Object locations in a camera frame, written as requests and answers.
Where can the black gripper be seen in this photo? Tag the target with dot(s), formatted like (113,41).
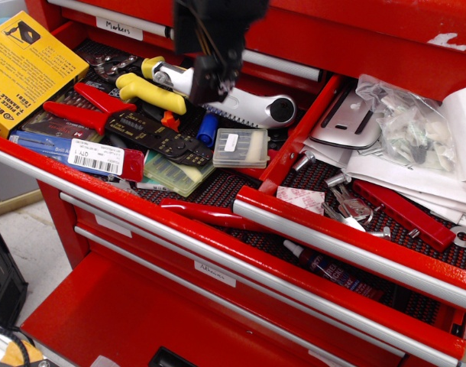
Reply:
(216,29)

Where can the red left open drawer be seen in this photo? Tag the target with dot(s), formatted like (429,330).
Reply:
(146,279)

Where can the red open drawer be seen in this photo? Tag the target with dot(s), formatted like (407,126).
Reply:
(403,266)
(146,279)

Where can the yellow tap wrench box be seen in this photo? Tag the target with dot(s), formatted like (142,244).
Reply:
(34,67)

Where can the red right open drawer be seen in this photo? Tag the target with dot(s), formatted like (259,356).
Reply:
(403,266)

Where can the blue marker pen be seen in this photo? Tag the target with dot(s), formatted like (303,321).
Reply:
(207,129)

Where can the clear drill bit case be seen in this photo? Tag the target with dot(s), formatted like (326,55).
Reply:
(241,148)

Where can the green drill bit case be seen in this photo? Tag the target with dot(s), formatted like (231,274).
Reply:
(162,174)

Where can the silver bolt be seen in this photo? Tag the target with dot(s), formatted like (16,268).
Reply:
(306,158)
(340,178)

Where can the blue red drill bit package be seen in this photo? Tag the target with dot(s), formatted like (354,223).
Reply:
(86,156)

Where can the white red adhesive pad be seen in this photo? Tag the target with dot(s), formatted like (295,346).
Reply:
(305,199)

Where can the red tool chest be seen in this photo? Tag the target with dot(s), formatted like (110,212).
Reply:
(417,45)

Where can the milwaukee bit package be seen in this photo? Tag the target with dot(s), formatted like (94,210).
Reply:
(47,124)

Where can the silver key bunch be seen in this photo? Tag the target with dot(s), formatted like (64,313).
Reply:
(352,211)

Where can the threadlocker bottle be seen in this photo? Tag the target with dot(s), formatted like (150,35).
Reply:
(325,267)

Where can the clear plastic parts bag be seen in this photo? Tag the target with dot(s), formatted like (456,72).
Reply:
(413,130)

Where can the white paper stack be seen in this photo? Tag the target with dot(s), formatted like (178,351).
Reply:
(444,193)

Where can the red plastic bar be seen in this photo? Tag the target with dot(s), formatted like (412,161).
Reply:
(406,214)

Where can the black bin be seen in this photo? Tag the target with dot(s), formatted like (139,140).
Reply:
(13,288)

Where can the silver washer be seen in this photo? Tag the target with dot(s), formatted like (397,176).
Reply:
(460,236)

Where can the yellow handled pliers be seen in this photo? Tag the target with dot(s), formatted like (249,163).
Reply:
(132,75)

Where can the red handled wire stripper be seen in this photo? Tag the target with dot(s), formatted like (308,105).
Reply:
(120,118)

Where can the silver metal bracket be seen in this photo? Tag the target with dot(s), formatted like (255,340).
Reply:
(347,123)

